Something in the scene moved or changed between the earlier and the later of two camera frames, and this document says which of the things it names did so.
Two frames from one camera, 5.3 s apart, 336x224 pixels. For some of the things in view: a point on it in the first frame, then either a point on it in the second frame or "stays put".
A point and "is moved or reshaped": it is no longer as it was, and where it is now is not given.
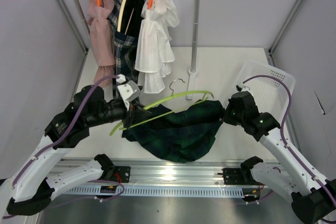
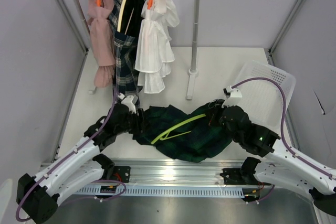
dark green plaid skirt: (184, 136) is moved or reshaped
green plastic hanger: (201, 94) to (163, 136)
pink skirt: (103, 35) stays put
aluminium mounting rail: (161, 172) stays put
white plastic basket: (270, 95) stays put
